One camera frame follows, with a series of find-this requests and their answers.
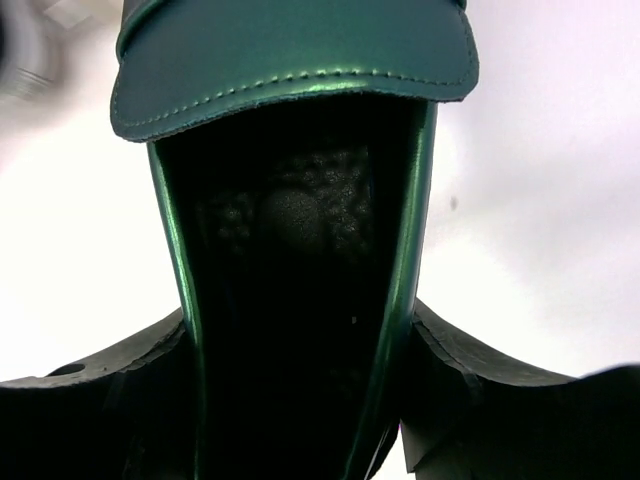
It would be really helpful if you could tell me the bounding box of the green loafer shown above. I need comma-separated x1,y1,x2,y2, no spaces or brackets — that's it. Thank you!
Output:
111,1,479,479

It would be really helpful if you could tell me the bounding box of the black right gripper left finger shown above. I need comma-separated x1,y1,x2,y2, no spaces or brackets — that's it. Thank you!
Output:
1,311,195,480

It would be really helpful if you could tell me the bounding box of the cream chrome shoe rack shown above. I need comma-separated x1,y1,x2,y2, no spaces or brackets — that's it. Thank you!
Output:
1,1,123,109

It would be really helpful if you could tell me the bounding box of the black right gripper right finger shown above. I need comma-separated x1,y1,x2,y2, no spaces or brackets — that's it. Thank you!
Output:
401,302,639,480

